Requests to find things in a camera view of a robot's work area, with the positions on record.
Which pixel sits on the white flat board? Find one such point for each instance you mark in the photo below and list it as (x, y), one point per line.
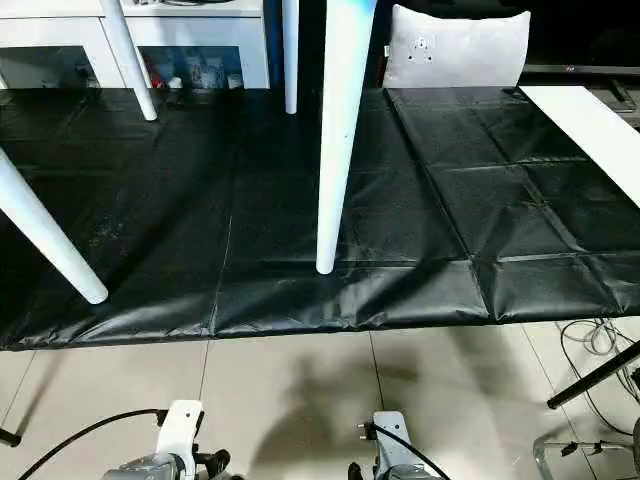
(575, 120)

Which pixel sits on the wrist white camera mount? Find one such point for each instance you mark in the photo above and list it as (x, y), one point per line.
(180, 430)
(390, 440)

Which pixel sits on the grey pillow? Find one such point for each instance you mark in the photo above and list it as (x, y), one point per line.
(475, 50)

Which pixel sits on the white plastic table leg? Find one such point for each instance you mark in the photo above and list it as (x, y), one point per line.
(290, 60)
(132, 65)
(340, 125)
(45, 230)

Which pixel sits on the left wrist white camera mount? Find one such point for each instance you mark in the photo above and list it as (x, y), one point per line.
(180, 430)

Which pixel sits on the white sideboard with glass doors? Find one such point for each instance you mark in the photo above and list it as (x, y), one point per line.
(190, 30)

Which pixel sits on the black work surface mat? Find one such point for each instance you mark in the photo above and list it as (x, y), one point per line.
(250, 200)

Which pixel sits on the black rail with red mark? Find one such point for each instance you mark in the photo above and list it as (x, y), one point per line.
(600, 68)

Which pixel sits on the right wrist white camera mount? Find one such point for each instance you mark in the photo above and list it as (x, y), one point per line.
(390, 440)

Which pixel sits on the red bottle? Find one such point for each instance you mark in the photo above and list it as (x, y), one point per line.
(156, 79)

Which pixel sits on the black work table leg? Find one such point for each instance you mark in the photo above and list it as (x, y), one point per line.
(10, 437)
(590, 380)

